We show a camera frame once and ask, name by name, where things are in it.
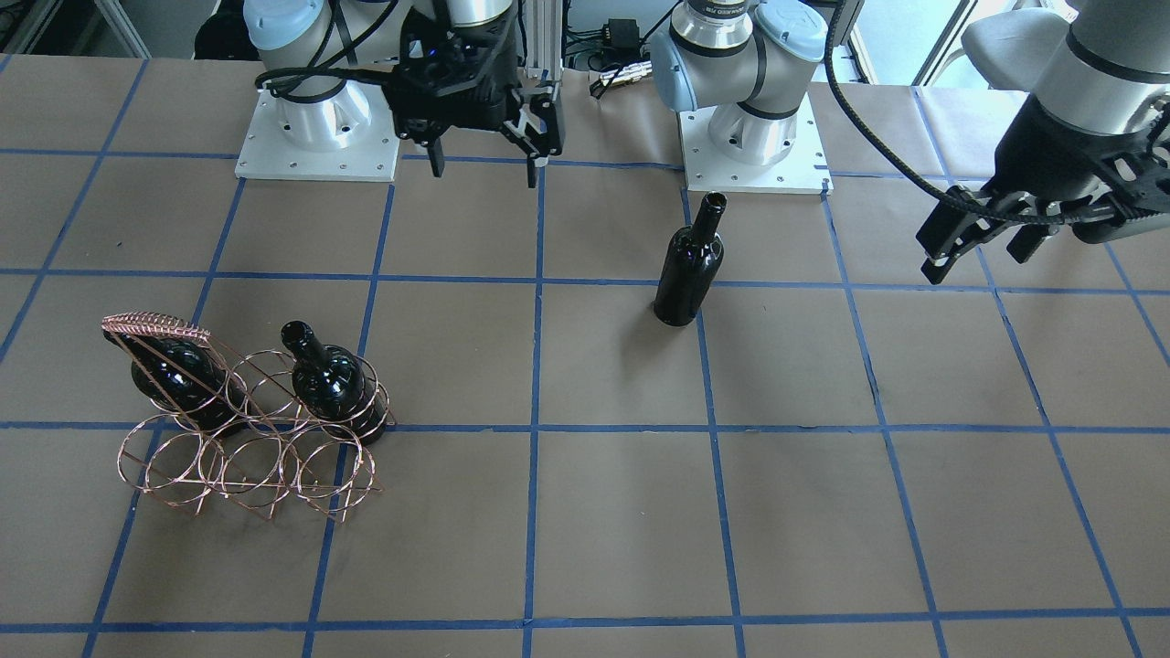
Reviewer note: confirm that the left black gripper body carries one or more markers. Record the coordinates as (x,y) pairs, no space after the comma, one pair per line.
(1037,149)

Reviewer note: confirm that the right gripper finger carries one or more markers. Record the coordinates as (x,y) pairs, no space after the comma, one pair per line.
(435,155)
(538,129)

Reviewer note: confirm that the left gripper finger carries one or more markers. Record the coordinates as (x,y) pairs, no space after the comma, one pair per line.
(1028,239)
(949,233)

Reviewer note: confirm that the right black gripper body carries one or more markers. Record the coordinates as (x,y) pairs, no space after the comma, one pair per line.
(508,97)

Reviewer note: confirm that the dark wine bottle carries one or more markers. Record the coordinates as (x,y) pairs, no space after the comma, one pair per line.
(693,257)

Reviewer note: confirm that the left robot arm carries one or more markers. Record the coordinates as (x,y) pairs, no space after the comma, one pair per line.
(761,55)

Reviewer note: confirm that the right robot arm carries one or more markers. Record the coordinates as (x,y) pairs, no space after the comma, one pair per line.
(346,82)

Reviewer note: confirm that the dark bottle in basket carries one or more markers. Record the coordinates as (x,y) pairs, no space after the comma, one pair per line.
(332,383)
(180,376)

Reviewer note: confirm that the grey office chair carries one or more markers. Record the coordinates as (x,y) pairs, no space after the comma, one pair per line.
(1011,50)

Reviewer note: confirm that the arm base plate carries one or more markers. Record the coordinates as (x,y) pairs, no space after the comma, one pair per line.
(728,150)
(348,138)

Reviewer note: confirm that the aluminium frame post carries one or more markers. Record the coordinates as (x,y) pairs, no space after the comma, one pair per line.
(543,39)

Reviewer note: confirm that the copper wire wine basket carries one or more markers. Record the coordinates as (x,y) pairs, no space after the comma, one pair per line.
(283,453)

